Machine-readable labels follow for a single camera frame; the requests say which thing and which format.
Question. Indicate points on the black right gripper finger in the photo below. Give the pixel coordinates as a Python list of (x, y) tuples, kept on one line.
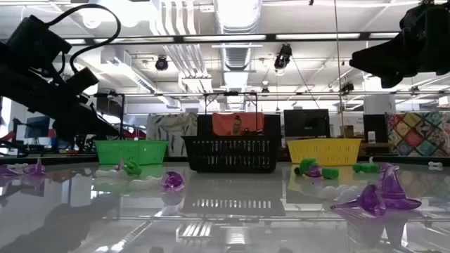
[(376, 59)]

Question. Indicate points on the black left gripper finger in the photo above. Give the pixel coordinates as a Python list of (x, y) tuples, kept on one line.
[(100, 126)]

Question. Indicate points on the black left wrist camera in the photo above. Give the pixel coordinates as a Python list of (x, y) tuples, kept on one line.
[(82, 81)]

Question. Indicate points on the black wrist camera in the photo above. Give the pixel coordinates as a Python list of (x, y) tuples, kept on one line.
[(82, 81), (425, 19)]

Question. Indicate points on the purple and white toy pieces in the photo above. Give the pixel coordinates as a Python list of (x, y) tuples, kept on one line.
[(393, 191)]

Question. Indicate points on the orange cloth backdrop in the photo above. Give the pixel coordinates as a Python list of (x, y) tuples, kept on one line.
[(221, 123)]

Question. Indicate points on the black metal stand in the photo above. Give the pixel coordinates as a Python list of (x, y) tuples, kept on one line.
[(122, 112)]

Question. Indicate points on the person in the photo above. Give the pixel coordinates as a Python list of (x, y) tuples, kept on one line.
[(236, 127)]

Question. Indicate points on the black computer monitor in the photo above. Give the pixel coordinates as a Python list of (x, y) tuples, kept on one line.
[(375, 123), (37, 127), (306, 123)]

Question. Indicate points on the black plastic basket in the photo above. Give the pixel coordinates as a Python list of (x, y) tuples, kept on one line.
[(232, 154)]

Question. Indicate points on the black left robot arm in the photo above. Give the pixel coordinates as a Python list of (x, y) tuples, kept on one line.
[(35, 42)]

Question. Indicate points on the white plastic bone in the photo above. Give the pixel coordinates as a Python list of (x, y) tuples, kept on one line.
[(105, 173), (19, 165), (334, 192), (435, 164), (144, 183)]

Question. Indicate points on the brown cardboard box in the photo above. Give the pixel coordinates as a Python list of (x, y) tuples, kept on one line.
[(348, 131)]

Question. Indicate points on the black ceiling camera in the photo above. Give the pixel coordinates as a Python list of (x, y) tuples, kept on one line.
[(283, 56), (347, 87), (161, 64)]

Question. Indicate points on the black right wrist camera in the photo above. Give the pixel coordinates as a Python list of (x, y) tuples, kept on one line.
[(425, 19)]

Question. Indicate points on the green plastic basket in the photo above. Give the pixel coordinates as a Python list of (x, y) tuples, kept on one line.
[(131, 152)]

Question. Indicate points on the marble patterned panel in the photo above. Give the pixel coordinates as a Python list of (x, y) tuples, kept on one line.
[(172, 130)]

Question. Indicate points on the yellow plastic basket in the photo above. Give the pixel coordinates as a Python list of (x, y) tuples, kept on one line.
[(325, 151)]

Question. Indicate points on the white bottle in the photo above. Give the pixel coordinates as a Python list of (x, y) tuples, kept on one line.
[(371, 137)]

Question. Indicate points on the black overhead frame bar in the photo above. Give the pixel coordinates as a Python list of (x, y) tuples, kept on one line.
[(178, 38)]

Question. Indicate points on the colourful patchwork quilt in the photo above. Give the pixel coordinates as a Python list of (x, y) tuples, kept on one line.
[(418, 133)]

